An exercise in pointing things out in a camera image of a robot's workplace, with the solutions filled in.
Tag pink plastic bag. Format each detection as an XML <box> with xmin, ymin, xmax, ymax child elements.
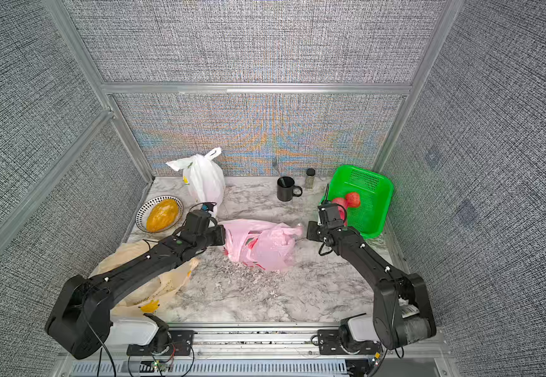
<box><xmin>221</xmin><ymin>219</ymin><xmax>305</xmax><ymax>272</ymax></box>

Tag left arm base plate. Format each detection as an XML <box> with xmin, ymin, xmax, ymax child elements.
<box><xmin>126</xmin><ymin>330</ymin><xmax>195</xmax><ymax>357</ymax></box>

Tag pink red apple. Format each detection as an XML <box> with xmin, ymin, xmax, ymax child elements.
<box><xmin>332</xmin><ymin>197</ymin><xmax>348</xmax><ymax>222</ymax></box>

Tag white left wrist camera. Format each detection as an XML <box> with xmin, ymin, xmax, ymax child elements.
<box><xmin>201</xmin><ymin>202</ymin><xmax>218</xmax><ymax>227</ymax></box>

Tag black mug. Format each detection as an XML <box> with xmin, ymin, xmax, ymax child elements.
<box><xmin>277</xmin><ymin>176</ymin><xmax>303</xmax><ymax>202</ymax></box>

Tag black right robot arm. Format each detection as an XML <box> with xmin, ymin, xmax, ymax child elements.
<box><xmin>307</xmin><ymin>201</ymin><xmax>437</xmax><ymax>350</ymax></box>

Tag green plastic basket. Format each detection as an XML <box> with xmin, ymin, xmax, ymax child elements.
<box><xmin>326</xmin><ymin>165</ymin><xmax>394</xmax><ymax>239</ymax></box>

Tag aluminium front rail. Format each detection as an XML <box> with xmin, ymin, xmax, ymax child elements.
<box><xmin>172</xmin><ymin>322</ymin><xmax>455</xmax><ymax>361</ymax></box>

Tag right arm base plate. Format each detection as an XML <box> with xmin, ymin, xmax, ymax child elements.
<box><xmin>315</xmin><ymin>329</ymin><xmax>383</xmax><ymax>356</ymax></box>

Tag beige plastic bag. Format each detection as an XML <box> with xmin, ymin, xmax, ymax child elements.
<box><xmin>89</xmin><ymin>241</ymin><xmax>200</xmax><ymax>317</ymax></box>

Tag white plastic bag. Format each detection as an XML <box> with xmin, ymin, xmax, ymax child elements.
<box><xmin>166</xmin><ymin>147</ymin><xmax>226</xmax><ymax>214</ymax></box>

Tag metal spoon in mug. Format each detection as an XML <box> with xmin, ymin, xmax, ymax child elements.
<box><xmin>271</xmin><ymin>157</ymin><xmax>281</xmax><ymax>178</ymax></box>

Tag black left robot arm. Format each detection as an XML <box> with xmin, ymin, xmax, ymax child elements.
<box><xmin>45</xmin><ymin>210</ymin><xmax>226</xmax><ymax>360</ymax></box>

